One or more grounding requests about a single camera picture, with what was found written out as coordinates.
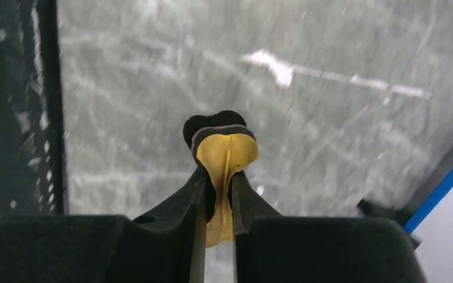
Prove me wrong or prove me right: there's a blue framed whiteboard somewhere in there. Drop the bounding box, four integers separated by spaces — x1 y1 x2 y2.
405 169 453 282

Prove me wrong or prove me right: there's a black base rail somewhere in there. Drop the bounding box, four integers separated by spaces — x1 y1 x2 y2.
0 1 68 215

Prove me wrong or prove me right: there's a yellow black eraser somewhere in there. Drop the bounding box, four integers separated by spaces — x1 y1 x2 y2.
183 110 259 248

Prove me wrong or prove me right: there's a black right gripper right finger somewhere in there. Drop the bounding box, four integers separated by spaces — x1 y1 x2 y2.
231 170 428 283

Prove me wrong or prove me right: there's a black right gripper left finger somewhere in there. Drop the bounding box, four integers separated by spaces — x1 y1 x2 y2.
0 169 207 282

